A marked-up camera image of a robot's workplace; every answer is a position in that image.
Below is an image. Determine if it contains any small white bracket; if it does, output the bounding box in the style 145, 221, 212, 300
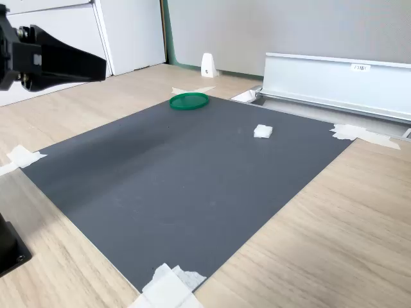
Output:
200, 53, 220, 78

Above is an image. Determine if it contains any round green lid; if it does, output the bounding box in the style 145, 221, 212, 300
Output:
169, 92, 210, 112

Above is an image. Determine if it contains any silver cable duct with lid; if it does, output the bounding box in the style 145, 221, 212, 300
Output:
230, 52, 411, 142

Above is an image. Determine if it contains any white cabinet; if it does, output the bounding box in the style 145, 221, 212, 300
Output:
0, 0, 168, 108

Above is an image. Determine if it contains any small white plastic terminal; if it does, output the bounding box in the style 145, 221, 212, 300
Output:
253, 123, 274, 140

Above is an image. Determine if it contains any dark grey mat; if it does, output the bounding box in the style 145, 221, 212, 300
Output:
20, 92, 354, 295

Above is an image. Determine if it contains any grey partition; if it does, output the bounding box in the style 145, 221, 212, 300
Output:
161, 0, 411, 78

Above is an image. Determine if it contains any white tape on mat corner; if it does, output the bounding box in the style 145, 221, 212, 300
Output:
127, 262, 207, 308
329, 123, 402, 151
171, 85, 217, 96
0, 144, 48, 176

